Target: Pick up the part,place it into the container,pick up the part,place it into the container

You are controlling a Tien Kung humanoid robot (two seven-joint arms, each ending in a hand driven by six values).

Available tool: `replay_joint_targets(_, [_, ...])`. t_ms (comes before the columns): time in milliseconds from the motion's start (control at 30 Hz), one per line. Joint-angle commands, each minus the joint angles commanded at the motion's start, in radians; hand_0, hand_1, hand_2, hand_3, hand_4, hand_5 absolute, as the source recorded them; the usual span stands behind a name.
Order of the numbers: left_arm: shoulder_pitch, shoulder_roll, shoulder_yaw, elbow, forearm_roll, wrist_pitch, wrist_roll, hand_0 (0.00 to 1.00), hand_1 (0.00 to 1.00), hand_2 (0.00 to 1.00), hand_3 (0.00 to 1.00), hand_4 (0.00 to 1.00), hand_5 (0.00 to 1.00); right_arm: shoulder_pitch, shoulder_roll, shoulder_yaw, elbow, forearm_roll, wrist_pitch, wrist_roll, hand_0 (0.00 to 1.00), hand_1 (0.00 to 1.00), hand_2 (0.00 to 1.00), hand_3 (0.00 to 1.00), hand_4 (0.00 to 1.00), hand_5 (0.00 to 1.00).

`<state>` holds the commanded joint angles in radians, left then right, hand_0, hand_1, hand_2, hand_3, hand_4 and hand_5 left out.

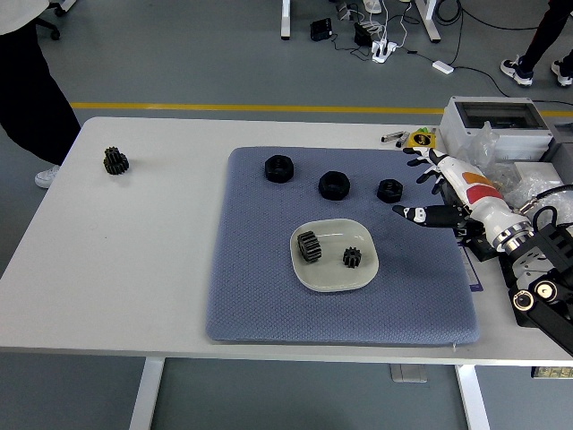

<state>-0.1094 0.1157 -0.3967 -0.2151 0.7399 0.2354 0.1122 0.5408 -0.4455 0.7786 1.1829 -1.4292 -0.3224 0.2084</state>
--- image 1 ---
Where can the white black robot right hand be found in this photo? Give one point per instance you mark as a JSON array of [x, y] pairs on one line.
[[479, 192]]

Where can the small black gear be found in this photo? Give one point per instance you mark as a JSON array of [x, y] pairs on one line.
[[352, 258]]

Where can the large black gear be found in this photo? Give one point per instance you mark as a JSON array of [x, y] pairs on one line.
[[310, 247]]

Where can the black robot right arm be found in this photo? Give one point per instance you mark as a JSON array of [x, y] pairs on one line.
[[546, 242]]

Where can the small black hex nut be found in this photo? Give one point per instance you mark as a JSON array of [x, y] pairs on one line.
[[390, 191]]

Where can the medium black hex nut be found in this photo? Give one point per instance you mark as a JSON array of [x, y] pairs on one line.
[[333, 185]]

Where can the grey table control box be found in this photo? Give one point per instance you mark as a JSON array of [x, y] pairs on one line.
[[408, 372]]

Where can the black charger box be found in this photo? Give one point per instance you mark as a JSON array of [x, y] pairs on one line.
[[362, 35]]

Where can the large black hex nut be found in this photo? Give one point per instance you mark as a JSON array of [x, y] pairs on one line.
[[279, 169]]

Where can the clear plastic bag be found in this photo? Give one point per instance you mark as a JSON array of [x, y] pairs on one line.
[[481, 143]]

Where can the clear bag of small parts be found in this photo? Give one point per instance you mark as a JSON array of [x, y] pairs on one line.
[[532, 190]]

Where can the yellow black tape measure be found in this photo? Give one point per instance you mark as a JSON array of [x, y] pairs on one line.
[[423, 138]]

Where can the purple-edged paper sheet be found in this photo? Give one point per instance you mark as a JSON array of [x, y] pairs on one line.
[[474, 277]]

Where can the white flat adapter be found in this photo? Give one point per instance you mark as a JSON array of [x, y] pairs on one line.
[[443, 67]]

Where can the person in dark trousers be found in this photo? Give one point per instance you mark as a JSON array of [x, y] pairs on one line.
[[539, 40]]

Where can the white square dish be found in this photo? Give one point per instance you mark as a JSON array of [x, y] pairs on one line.
[[336, 277]]

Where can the white power strip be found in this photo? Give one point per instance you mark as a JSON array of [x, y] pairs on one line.
[[384, 50]]

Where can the white desk leg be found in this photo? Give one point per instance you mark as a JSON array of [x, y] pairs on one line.
[[427, 20], [286, 20]]

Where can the white table leg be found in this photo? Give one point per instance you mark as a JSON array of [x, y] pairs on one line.
[[147, 394], [474, 398]]

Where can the black power adapter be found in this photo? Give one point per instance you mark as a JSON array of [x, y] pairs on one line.
[[321, 30]]

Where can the blue-grey textured mat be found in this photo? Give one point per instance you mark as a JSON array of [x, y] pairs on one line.
[[250, 291]]

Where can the white table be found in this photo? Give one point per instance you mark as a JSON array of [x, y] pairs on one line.
[[134, 269]]

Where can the black double stepped gear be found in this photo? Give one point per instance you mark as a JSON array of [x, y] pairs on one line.
[[116, 162]]

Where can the black office chair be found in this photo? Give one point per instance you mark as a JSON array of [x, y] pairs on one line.
[[53, 32]]

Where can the person with white shoes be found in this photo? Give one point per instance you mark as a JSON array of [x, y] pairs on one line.
[[31, 98]]

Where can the grey electrical enclosure box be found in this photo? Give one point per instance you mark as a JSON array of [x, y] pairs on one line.
[[456, 121]]

